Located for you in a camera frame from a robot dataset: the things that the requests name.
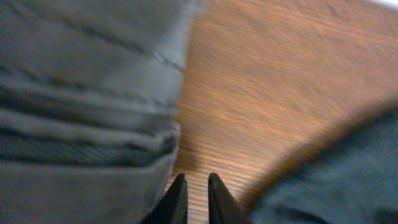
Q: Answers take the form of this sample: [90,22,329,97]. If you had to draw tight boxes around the black Nike t-shirt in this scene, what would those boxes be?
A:
[249,102,397,224]

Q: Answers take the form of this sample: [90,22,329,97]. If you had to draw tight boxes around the folded grey shorts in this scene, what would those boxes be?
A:
[1,0,203,223]

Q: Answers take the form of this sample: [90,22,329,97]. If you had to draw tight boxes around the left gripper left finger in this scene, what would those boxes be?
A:
[142,174,188,224]

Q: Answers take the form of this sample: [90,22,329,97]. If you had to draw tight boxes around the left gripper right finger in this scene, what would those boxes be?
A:
[208,173,252,224]

